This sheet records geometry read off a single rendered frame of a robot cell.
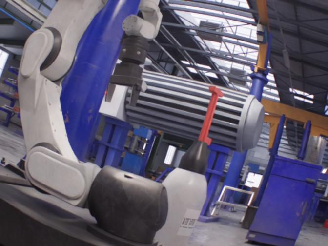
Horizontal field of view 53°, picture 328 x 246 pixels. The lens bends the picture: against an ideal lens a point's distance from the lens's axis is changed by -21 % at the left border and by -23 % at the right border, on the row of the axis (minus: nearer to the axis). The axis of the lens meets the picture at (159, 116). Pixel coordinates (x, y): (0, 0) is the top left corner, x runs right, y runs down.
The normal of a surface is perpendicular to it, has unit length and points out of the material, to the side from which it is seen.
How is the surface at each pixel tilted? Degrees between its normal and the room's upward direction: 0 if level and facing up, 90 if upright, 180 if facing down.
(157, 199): 66
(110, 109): 90
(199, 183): 72
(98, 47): 90
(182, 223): 90
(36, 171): 90
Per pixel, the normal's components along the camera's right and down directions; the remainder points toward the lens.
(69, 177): -0.21, -0.20
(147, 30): 0.77, 0.15
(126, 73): -0.58, -0.20
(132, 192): 0.07, -0.61
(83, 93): 0.40, 0.00
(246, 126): 0.00, 0.11
